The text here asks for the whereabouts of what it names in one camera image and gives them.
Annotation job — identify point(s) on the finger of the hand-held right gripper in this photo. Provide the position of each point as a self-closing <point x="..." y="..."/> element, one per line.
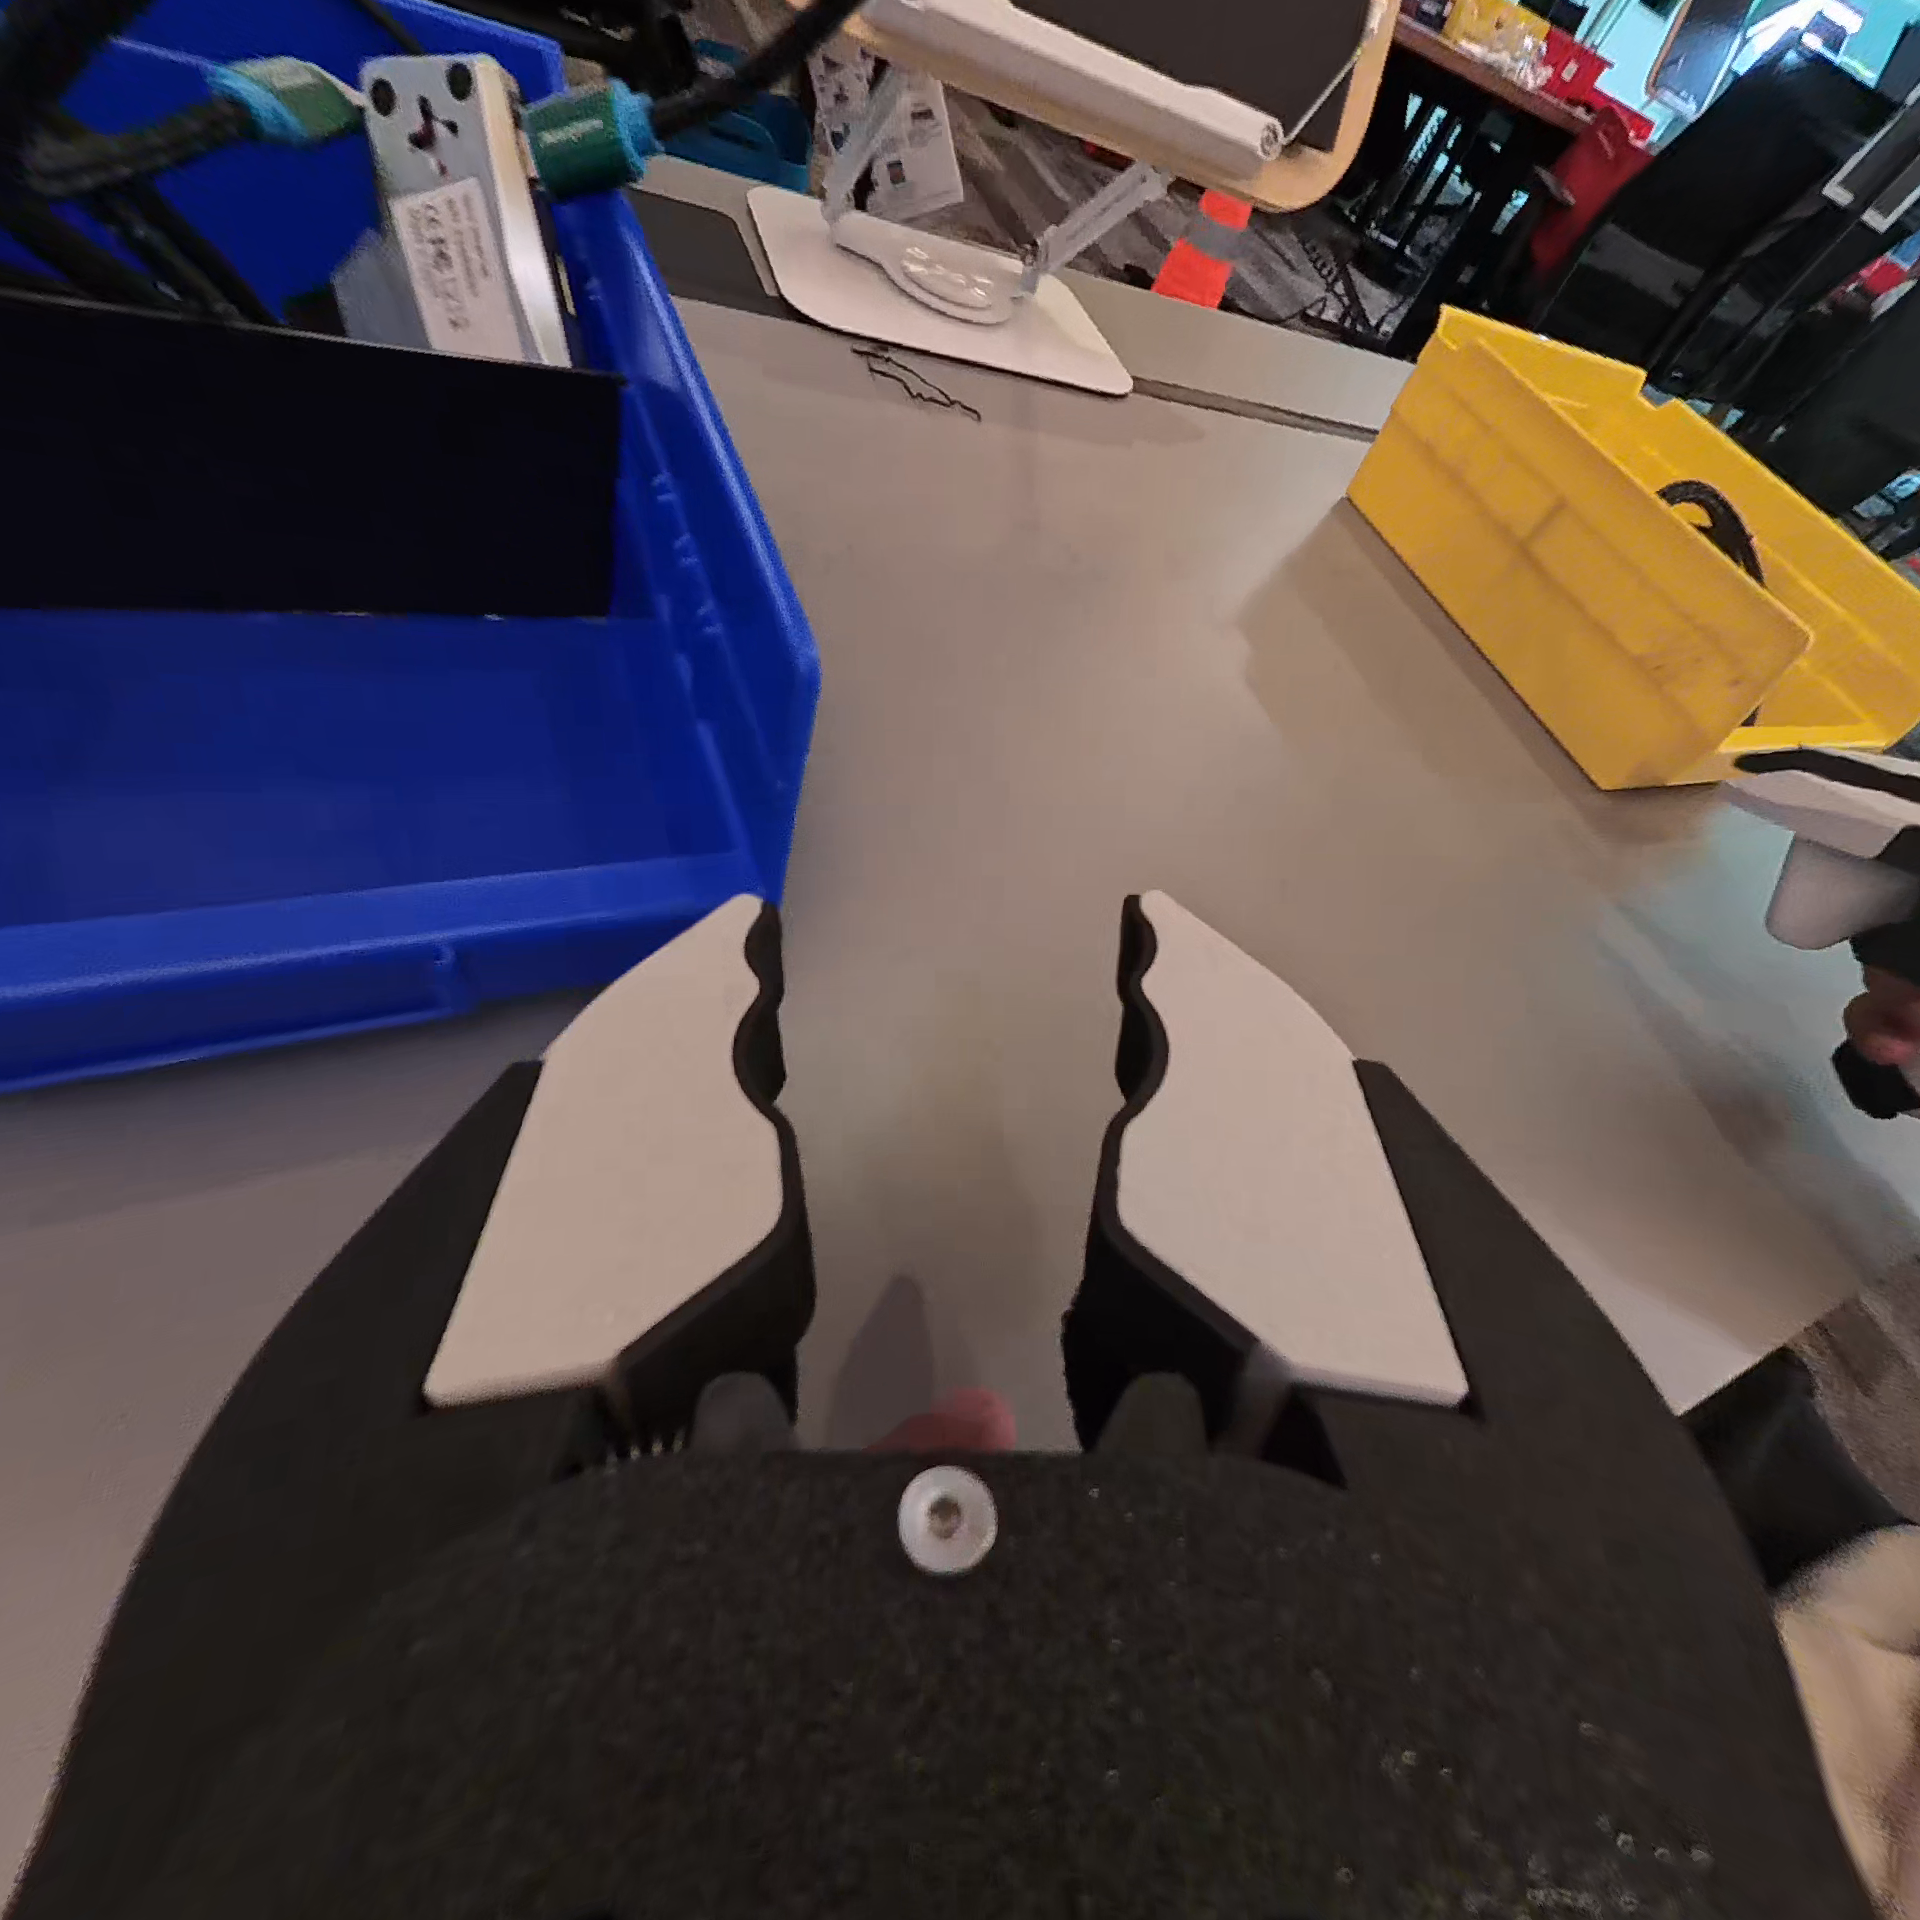
<point x="1828" y="804"/>
<point x="1837" y="902"/>

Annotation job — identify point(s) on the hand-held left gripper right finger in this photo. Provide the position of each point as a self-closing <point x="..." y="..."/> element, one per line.
<point x="1290" y="1201"/>

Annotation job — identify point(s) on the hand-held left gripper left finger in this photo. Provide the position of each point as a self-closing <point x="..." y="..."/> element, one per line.
<point x="629" y="1185"/>

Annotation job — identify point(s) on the yellow plastic bin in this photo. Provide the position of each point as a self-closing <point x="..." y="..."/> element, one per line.
<point x="1576" y="600"/>

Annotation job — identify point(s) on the blue plastic bin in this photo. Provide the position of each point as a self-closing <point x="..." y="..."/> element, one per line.
<point x="375" y="751"/>

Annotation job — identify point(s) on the black and silver switch box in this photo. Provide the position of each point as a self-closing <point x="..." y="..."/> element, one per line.
<point x="450" y="225"/>

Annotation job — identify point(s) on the person's right hand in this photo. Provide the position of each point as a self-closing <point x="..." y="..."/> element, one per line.
<point x="1885" y="1031"/>

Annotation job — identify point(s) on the person's left hand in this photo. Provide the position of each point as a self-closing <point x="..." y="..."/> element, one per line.
<point x="953" y="1424"/>

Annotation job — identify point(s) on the person's black trousers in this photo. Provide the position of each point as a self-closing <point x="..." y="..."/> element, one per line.
<point x="1786" y="1471"/>

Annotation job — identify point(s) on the black office chair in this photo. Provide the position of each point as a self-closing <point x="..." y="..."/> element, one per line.
<point x="1786" y="225"/>

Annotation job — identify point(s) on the person's cream sweater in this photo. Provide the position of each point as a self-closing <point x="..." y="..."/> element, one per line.
<point x="1861" y="1725"/>

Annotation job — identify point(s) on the black bin divider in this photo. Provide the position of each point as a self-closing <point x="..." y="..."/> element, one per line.
<point x="299" y="464"/>

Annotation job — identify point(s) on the wooden table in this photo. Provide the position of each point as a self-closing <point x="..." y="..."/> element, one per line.
<point x="1483" y="76"/>

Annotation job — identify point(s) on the orange traffic cone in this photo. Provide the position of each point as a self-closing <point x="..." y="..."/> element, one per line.
<point x="1200" y="254"/>

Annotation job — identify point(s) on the yellow parts trays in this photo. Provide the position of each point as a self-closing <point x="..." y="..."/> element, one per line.
<point x="1493" y="24"/>

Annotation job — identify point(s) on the white clip bar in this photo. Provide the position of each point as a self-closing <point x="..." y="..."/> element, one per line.
<point x="1080" y="76"/>

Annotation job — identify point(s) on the white printed sign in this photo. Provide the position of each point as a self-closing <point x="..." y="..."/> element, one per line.
<point x="892" y="136"/>

